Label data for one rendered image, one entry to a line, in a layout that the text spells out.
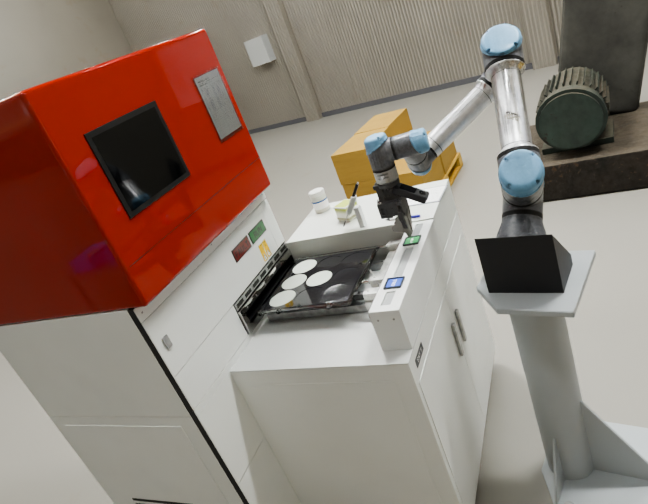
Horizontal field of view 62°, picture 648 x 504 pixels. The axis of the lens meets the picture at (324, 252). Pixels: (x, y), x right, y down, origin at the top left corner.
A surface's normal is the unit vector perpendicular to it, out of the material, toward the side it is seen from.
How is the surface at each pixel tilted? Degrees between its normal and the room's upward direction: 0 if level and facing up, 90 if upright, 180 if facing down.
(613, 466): 90
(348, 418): 90
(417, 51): 90
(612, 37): 90
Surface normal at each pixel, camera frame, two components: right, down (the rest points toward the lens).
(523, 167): -0.35, -0.12
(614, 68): -0.40, 0.51
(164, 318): 0.88, -0.14
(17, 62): 0.78, -0.03
